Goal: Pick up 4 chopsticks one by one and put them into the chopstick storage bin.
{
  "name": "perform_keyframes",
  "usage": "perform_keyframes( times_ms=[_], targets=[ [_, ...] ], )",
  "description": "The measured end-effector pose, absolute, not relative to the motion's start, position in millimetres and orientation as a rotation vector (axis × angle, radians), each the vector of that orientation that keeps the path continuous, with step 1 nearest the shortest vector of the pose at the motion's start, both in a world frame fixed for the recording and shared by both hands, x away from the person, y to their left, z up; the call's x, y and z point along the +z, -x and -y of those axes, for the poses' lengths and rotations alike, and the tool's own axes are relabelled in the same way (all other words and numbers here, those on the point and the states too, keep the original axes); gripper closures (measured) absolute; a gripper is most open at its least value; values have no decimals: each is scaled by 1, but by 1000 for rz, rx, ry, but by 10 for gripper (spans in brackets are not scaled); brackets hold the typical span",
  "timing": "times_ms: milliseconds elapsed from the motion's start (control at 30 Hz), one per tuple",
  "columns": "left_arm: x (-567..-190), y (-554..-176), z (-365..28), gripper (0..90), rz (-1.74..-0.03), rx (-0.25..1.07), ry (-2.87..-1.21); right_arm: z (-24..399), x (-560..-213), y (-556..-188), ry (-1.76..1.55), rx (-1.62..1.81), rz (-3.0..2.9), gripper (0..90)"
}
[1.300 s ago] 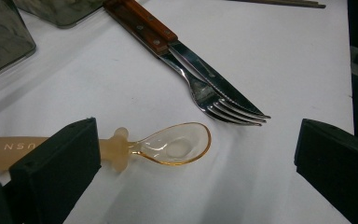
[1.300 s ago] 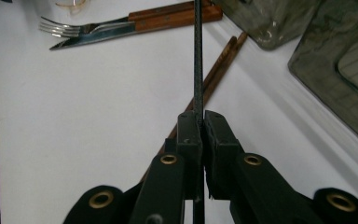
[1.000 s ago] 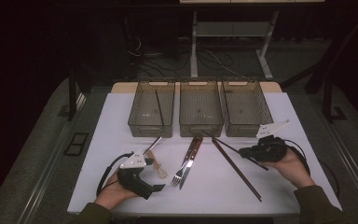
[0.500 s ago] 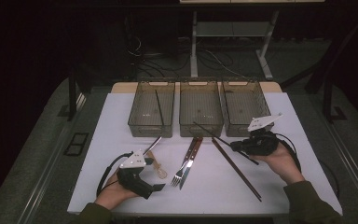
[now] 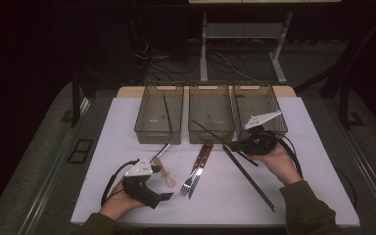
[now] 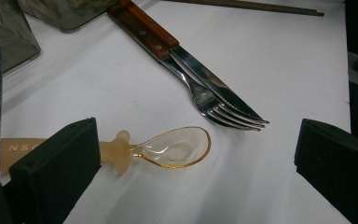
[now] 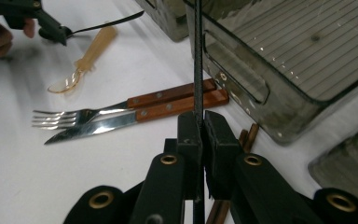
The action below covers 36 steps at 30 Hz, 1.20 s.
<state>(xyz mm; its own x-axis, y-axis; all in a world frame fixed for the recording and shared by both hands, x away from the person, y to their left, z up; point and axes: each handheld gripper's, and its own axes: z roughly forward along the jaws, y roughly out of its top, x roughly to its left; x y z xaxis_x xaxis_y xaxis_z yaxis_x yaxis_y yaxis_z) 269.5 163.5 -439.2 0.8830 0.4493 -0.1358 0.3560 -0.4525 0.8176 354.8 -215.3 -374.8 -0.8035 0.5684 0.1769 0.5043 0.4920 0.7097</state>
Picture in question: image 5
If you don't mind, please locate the metal spoon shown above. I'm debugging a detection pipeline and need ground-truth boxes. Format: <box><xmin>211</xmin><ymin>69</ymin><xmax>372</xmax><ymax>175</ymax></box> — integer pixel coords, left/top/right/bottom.
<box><xmin>150</xmin><ymin>142</ymin><xmax>171</xmax><ymax>164</ymax></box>

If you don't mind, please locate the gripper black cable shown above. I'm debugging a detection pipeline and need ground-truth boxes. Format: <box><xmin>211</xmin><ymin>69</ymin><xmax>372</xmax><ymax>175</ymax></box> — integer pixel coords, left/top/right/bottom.
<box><xmin>267</xmin><ymin>130</ymin><xmax>305</xmax><ymax>180</ymax></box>
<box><xmin>101</xmin><ymin>159</ymin><xmax>140</xmax><ymax>208</ymax></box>

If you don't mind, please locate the wooden handle fork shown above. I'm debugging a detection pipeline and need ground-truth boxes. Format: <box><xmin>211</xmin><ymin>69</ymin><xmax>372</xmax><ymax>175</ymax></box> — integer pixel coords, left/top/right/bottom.
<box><xmin>178</xmin><ymin>142</ymin><xmax>210</xmax><ymax>198</ymax></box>

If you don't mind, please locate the metal floor rail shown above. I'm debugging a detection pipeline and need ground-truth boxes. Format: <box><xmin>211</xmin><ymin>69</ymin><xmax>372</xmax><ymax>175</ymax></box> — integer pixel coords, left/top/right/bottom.
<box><xmin>19</xmin><ymin>130</ymin><xmax>79</xmax><ymax>235</ymax></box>
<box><xmin>339</xmin><ymin>126</ymin><xmax>376</xmax><ymax>226</ymax></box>

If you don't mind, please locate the person's left hand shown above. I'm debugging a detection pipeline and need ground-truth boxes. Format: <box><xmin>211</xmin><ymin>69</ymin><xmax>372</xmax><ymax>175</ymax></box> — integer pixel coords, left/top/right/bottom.
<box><xmin>98</xmin><ymin>179</ymin><xmax>145</xmax><ymax>221</ymax></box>

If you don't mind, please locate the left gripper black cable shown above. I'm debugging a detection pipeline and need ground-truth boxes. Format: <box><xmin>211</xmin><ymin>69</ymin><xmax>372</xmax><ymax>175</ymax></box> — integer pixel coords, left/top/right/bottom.
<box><xmin>101</xmin><ymin>159</ymin><xmax>140</xmax><ymax>208</ymax></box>

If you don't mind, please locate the wooden handle knife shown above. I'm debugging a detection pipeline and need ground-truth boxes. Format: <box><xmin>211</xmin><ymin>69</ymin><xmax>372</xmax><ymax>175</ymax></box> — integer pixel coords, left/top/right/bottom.
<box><xmin>187</xmin><ymin>142</ymin><xmax>214</xmax><ymax>200</ymax></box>

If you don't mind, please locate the smoky clear plastic bin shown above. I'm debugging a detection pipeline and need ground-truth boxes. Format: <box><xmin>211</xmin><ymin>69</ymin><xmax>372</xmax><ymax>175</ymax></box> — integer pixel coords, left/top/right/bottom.
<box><xmin>133</xmin><ymin>83</ymin><xmax>185</xmax><ymax>145</ymax></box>
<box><xmin>231</xmin><ymin>81</ymin><xmax>289</xmax><ymax>145</ymax></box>
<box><xmin>187</xmin><ymin>82</ymin><xmax>236</xmax><ymax>145</ymax></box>

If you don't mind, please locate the person's right hand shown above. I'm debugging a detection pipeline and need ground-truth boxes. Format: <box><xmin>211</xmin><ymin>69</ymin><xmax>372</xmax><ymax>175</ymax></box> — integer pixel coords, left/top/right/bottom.
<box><xmin>257</xmin><ymin>143</ymin><xmax>304</xmax><ymax>186</ymax></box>

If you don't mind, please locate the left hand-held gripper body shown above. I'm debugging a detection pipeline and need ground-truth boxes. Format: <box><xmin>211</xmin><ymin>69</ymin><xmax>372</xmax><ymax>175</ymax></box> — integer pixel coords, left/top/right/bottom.
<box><xmin>120</xmin><ymin>156</ymin><xmax>163</xmax><ymax>210</ymax></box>

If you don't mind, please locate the white metal desk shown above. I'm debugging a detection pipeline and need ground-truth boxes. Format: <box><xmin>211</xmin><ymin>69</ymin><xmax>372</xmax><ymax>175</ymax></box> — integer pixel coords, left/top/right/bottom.
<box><xmin>188</xmin><ymin>0</ymin><xmax>342</xmax><ymax>85</ymax></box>

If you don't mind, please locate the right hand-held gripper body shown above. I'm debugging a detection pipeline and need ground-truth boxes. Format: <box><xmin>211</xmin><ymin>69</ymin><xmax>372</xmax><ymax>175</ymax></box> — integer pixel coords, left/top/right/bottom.
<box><xmin>241</xmin><ymin>110</ymin><xmax>282</xmax><ymax>157</ymax></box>

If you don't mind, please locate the white floor cable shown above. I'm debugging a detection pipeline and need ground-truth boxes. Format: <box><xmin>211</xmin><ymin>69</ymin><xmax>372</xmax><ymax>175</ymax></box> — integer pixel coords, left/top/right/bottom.
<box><xmin>214</xmin><ymin>52</ymin><xmax>259</xmax><ymax>82</ymax></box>

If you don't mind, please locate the black metal stand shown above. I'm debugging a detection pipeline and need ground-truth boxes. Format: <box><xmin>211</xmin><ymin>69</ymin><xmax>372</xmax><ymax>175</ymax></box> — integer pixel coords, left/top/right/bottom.
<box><xmin>60</xmin><ymin>74</ymin><xmax>90</xmax><ymax>128</ymax></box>
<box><xmin>338</xmin><ymin>81</ymin><xmax>365</xmax><ymax>130</ymax></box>

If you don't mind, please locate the tangle of black floor cables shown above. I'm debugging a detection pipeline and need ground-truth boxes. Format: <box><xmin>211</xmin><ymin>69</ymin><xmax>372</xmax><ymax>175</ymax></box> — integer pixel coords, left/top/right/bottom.
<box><xmin>131</xmin><ymin>37</ymin><xmax>200</xmax><ymax>82</ymax></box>

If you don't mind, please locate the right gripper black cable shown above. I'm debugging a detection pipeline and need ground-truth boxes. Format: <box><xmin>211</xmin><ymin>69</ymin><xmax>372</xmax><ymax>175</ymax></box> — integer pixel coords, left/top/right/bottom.
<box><xmin>267</xmin><ymin>130</ymin><xmax>305</xmax><ymax>180</ymax></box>

